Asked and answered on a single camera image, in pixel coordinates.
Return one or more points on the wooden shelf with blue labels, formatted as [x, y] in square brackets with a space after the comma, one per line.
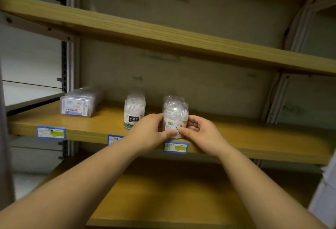
[249, 136]

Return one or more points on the person's right hand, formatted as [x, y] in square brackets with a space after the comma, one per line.
[207, 136]

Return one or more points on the white metal shelf bracket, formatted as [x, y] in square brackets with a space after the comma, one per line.
[321, 0]
[34, 27]
[309, 75]

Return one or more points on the white slotted rack rail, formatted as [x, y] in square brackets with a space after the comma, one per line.
[71, 63]
[296, 34]

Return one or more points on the person's left forearm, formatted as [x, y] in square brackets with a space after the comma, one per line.
[68, 192]

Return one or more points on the person's left hand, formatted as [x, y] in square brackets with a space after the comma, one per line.
[147, 134]

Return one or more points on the white grey metal upright post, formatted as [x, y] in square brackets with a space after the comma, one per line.
[5, 144]

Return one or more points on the person's right forearm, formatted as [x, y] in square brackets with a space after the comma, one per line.
[267, 194]

